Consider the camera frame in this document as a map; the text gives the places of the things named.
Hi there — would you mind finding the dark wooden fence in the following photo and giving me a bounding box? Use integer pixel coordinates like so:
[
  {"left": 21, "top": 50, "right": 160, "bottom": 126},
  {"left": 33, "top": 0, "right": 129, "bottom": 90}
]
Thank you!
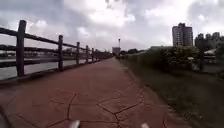
[{"left": 0, "top": 19, "right": 114, "bottom": 84}]

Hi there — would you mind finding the grass strip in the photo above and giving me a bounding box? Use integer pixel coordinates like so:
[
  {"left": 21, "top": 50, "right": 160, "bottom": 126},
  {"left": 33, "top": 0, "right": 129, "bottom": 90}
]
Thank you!
[{"left": 117, "top": 57, "right": 224, "bottom": 128}]

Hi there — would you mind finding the green hedge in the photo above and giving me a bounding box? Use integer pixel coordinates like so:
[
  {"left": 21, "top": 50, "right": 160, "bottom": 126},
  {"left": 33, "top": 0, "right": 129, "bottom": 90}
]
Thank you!
[{"left": 120, "top": 45, "right": 224, "bottom": 75}]

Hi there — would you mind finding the robot's own part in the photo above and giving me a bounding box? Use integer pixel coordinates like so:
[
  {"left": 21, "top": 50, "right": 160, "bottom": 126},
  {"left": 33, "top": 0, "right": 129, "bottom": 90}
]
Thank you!
[
  {"left": 140, "top": 122, "right": 150, "bottom": 128},
  {"left": 65, "top": 119, "right": 81, "bottom": 128}
]

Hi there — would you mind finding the water surface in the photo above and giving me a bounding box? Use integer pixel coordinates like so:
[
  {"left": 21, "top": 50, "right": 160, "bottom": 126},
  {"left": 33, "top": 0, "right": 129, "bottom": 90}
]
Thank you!
[{"left": 0, "top": 58, "right": 93, "bottom": 81}]

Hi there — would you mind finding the group of distant buildings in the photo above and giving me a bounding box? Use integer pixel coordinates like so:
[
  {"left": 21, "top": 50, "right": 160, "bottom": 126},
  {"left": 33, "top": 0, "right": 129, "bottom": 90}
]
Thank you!
[{"left": 194, "top": 31, "right": 224, "bottom": 50}]

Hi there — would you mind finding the tall grey building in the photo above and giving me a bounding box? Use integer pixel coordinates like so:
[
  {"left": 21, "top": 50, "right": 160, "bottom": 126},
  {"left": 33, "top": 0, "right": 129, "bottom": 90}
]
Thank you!
[{"left": 171, "top": 22, "right": 194, "bottom": 48}]

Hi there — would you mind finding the far river bank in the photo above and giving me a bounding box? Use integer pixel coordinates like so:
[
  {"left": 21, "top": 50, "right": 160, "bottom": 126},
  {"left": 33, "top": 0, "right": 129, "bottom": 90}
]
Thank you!
[{"left": 0, "top": 44, "right": 91, "bottom": 61}]

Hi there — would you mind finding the red stone paved path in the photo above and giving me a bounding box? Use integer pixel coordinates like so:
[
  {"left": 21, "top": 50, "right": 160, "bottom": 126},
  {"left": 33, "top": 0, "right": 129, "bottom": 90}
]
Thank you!
[{"left": 0, "top": 57, "right": 194, "bottom": 128}]

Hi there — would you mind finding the low long building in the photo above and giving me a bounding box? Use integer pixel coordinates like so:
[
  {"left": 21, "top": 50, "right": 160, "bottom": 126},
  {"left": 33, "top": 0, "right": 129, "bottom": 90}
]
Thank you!
[{"left": 149, "top": 45, "right": 173, "bottom": 52}]

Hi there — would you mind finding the tall lamp pole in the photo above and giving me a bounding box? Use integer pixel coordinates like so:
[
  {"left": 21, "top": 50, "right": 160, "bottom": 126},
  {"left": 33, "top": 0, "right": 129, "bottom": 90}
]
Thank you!
[{"left": 117, "top": 38, "right": 122, "bottom": 50}]

